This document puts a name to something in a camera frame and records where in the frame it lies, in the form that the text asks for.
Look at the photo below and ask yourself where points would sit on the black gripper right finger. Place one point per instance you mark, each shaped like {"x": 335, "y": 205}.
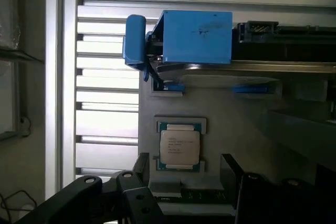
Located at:
{"x": 262, "y": 197}

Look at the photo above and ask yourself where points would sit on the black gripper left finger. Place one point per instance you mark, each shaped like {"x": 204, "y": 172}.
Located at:
{"x": 78, "y": 195}

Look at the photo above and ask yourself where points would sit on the silver CPU with green edge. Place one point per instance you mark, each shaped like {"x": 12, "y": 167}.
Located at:
{"x": 180, "y": 145}

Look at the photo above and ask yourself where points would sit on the green RAM stick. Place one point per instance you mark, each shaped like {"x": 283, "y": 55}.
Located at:
{"x": 202, "y": 195}

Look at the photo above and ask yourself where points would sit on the grey parts rack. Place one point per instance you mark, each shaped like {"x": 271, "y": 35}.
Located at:
{"x": 218, "y": 119}

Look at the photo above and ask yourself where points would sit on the long blue plastic tab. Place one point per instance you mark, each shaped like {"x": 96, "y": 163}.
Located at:
{"x": 250, "y": 88}

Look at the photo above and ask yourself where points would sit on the small blue plastic tab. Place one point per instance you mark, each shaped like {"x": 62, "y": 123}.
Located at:
{"x": 174, "y": 87}

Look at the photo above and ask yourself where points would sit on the black connector module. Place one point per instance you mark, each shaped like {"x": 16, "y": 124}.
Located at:
{"x": 283, "y": 41}

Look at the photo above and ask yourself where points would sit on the blue curved plastic clip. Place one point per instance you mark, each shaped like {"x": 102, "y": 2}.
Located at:
{"x": 134, "y": 41}

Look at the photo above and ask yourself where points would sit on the blue plastic box bracket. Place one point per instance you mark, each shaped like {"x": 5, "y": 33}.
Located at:
{"x": 197, "y": 36}

